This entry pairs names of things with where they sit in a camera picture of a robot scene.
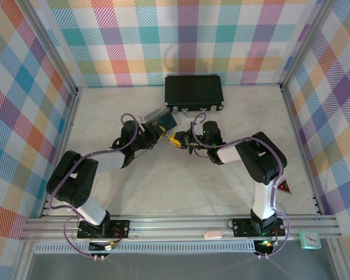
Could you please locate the starry night painted tin box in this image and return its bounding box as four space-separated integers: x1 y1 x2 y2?
142 107 178 132

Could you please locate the black briefcase with metal clasps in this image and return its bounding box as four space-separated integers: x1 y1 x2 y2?
164 75 225 119

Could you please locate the red triangular warning sign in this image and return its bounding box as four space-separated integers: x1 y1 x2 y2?
276 179 293 195

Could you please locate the teal square desk clock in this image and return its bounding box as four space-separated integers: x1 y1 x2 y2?
299 230 322 250

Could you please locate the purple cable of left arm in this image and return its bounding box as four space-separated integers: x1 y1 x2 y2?
48 112 141 259

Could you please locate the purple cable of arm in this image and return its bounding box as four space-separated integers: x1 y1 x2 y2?
191 113 292 259
48 112 141 259

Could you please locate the aluminium side frame rail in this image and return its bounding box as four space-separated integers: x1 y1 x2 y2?
279 84 325 216
40 86 82 218

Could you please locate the aluminium front frame rail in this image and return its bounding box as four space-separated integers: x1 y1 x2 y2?
19 215 342 242

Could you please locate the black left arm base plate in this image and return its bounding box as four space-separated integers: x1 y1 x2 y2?
76 219 131 241

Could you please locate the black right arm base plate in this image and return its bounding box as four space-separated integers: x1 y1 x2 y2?
231 218 290 238

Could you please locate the grey slotted cable duct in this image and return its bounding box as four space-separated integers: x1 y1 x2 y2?
34 240 258 253

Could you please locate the small connector board with wires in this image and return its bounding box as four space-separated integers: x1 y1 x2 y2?
88 241 118 253
255 239 278 253

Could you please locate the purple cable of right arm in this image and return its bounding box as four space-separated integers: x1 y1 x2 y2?
191 113 292 259

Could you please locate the aluminium corner frame post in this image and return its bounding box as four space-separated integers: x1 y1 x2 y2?
279 0 338 88
23 0 80 92

